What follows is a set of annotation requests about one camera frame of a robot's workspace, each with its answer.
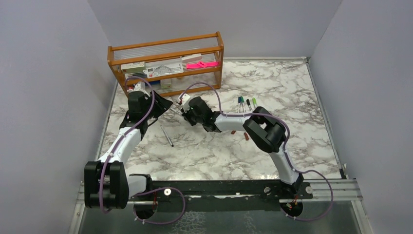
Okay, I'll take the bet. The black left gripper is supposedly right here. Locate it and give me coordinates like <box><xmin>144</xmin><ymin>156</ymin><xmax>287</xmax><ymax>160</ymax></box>
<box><xmin>142</xmin><ymin>90</ymin><xmax>172</xmax><ymax>119</ymax></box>

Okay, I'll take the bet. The light green pen cap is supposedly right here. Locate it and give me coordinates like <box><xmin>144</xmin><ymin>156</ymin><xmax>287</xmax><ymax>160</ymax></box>
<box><xmin>252</xmin><ymin>98</ymin><xmax>257</xmax><ymax>108</ymax></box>

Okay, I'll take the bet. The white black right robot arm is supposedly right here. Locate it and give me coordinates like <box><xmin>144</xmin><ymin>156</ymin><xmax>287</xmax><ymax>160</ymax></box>
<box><xmin>179</xmin><ymin>94</ymin><xmax>303</xmax><ymax>198</ymax></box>

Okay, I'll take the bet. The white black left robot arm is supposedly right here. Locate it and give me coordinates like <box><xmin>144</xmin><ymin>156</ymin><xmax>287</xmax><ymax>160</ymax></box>
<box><xmin>84</xmin><ymin>91</ymin><xmax>173</xmax><ymax>213</ymax></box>

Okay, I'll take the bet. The small white box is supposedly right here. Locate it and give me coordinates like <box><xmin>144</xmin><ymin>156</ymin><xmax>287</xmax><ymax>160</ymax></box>
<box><xmin>160</xmin><ymin>79</ymin><xmax>172</xmax><ymax>90</ymax></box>

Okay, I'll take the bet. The blue box on shelf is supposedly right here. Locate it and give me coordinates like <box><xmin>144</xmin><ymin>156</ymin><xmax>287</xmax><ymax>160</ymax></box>
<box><xmin>133</xmin><ymin>80</ymin><xmax>160</xmax><ymax>88</ymax></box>

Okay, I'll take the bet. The white protractor ruler pack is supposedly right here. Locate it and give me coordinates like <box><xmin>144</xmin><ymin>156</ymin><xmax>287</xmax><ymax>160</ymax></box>
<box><xmin>143</xmin><ymin>63</ymin><xmax>184</xmax><ymax>78</ymax></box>

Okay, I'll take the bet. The wooden shelf rack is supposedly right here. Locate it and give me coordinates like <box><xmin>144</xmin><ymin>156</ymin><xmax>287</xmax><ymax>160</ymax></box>
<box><xmin>107</xmin><ymin>32</ymin><xmax>225</xmax><ymax>97</ymax></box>

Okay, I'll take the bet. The white green box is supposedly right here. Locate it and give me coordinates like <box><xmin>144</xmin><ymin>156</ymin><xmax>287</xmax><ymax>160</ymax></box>
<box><xmin>120</xmin><ymin>61</ymin><xmax>146</xmax><ymax>73</ymax></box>

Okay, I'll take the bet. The pink plastic clip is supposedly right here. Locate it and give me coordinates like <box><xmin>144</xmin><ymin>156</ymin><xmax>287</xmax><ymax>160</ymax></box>
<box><xmin>183</xmin><ymin>61</ymin><xmax>220</xmax><ymax>70</ymax></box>

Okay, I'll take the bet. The pink white eraser box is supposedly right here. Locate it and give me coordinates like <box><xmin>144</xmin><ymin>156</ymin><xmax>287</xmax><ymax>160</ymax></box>
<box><xmin>181</xmin><ymin>53</ymin><xmax>202</xmax><ymax>63</ymax></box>

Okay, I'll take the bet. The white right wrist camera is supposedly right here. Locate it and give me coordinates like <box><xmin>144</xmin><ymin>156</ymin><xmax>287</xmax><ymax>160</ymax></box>
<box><xmin>177</xmin><ymin>94</ymin><xmax>191</xmax><ymax>106</ymax></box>

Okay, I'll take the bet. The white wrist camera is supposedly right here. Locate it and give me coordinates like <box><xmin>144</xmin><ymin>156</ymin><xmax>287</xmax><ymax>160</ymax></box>
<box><xmin>177</xmin><ymin>94</ymin><xmax>191</xmax><ymax>106</ymax></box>
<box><xmin>128</xmin><ymin>82</ymin><xmax>150</xmax><ymax>96</ymax></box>

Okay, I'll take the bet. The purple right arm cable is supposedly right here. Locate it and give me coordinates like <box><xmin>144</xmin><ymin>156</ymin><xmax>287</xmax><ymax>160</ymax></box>
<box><xmin>179</xmin><ymin>82</ymin><xmax>334</xmax><ymax>223</ymax></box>

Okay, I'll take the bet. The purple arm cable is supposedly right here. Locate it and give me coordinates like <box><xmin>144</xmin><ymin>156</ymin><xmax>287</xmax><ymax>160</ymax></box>
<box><xmin>179</xmin><ymin>82</ymin><xmax>334</xmax><ymax>223</ymax></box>
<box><xmin>99</xmin><ymin>76</ymin><xmax>187</xmax><ymax>226</ymax></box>

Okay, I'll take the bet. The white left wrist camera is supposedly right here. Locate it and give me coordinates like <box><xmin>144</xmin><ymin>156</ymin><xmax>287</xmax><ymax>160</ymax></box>
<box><xmin>128</xmin><ymin>82</ymin><xmax>150</xmax><ymax>96</ymax></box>

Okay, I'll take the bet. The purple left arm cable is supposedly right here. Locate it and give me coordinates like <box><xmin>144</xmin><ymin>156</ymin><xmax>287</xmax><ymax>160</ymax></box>
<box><xmin>99</xmin><ymin>76</ymin><xmax>187</xmax><ymax>226</ymax></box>

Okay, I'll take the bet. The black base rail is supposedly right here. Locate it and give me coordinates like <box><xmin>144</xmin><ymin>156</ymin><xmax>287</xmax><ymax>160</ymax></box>
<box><xmin>128</xmin><ymin>179</ymin><xmax>313</xmax><ymax>217</ymax></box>

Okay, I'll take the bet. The aluminium frame rail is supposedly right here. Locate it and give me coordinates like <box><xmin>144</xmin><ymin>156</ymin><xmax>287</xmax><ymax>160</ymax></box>
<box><xmin>305</xmin><ymin>179</ymin><xmax>363</xmax><ymax>201</ymax></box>

